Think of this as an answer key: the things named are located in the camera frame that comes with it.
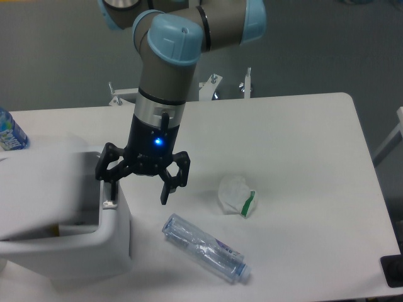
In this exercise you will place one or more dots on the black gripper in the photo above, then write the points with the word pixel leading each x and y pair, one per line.
pixel 149 152

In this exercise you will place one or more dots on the white plastic trash can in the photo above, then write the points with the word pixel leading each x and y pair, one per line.
pixel 57 219

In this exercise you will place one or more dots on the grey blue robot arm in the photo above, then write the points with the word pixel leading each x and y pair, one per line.
pixel 170 37

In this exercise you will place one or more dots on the crumpled white tissue packet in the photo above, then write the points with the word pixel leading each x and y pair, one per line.
pixel 236 197

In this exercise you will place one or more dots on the empty clear plastic bottle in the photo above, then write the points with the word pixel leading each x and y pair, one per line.
pixel 212 254

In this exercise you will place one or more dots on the blue labelled water bottle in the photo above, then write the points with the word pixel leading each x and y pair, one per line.
pixel 12 135

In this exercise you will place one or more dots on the black clamp at table edge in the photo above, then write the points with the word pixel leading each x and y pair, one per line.
pixel 392 269

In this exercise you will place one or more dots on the white metal base frame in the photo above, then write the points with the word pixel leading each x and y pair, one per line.
pixel 207 91

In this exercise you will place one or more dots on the white frame at right edge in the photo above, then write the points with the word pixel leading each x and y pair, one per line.
pixel 390 142

